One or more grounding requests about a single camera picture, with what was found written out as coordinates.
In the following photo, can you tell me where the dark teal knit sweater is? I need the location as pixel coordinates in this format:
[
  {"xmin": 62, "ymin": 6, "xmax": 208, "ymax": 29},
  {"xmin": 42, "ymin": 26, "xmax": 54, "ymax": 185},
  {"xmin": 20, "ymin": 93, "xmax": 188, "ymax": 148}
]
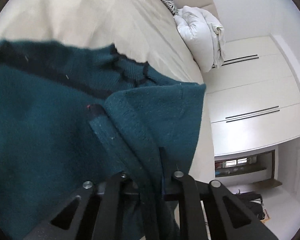
[{"xmin": 0, "ymin": 41, "xmax": 206, "ymax": 239}]

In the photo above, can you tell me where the dark bag on floor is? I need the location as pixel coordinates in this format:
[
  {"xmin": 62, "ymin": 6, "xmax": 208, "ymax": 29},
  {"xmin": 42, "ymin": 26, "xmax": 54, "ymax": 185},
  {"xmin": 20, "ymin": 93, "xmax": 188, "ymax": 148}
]
[{"xmin": 235, "ymin": 192, "xmax": 266, "ymax": 220}]

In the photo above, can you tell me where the white folded duvet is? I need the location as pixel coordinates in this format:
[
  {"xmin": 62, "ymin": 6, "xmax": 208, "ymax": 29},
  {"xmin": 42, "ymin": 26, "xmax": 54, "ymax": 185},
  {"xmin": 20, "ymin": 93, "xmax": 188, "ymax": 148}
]
[{"xmin": 174, "ymin": 6, "xmax": 225, "ymax": 73}]

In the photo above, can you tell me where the beige bed sheet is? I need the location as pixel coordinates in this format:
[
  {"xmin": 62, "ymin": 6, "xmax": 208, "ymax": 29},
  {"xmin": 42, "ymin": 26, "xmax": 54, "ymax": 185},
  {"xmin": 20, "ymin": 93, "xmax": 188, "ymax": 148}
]
[{"xmin": 0, "ymin": 0, "xmax": 214, "ymax": 181}]

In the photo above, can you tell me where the white wardrobe with black handles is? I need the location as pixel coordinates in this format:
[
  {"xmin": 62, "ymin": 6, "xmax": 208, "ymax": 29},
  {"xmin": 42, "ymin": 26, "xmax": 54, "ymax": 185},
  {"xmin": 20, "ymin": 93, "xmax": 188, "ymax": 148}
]
[{"xmin": 204, "ymin": 36, "xmax": 300, "ymax": 156}]

